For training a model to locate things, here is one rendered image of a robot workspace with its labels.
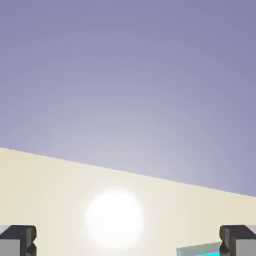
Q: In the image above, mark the small cyan cube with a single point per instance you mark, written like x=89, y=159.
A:
x=198, y=251

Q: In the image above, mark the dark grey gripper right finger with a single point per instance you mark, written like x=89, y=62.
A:
x=238, y=240

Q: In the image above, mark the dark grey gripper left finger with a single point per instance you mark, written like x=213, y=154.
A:
x=18, y=240

